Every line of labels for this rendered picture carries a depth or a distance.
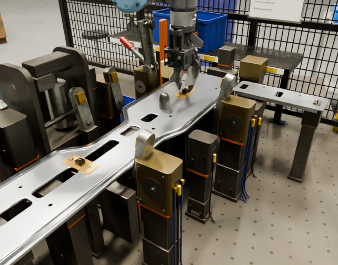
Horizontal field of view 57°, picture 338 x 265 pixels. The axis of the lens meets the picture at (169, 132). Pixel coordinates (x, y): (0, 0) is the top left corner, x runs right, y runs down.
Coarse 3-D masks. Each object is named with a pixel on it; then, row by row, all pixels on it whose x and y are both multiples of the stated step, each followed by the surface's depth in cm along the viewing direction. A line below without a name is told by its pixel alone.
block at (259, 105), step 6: (258, 102) 101; (258, 108) 97; (258, 114) 98; (258, 120) 100; (258, 126) 102; (252, 138) 102; (246, 144) 104; (252, 144) 108; (252, 150) 109; (252, 156) 111; (252, 162) 109; (252, 168) 114
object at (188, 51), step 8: (168, 32) 88; (176, 32) 86; (184, 32) 88; (168, 40) 89; (176, 40) 89; (184, 40) 91; (168, 48) 90; (176, 48) 90; (184, 48) 91; (192, 48) 91; (168, 56) 92; (176, 56) 90; (184, 56) 89; (192, 56) 94; (168, 64) 93; (176, 64) 91; (184, 64) 90
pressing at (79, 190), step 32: (192, 96) 101; (160, 128) 83; (96, 160) 71; (128, 160) 72; (0, 192) 62; (32, 192) 63; (64, 192) 62; (96, 192) 63; (32, 224) 55; (0, 256) 50
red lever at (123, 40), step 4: (120, 40) 107; (124, 40) 107; (124, 44) 107; (128, 44) 107; (128, 48) 107; (132, 48) 107; (132, 52) 107; (136, 52) 107; (136, 56) 107; (140, 56) 106; (144, 64) 107; (152, 68) 106
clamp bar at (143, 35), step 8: (136, 24) 101; (144, 24) 100; (152, 24) 98; (144, 32) 100; (144, 40) 101; (144, 48) 102; (152, 48) 104; (144, 56) 104; (152, 56) 105; (152, 64) 107
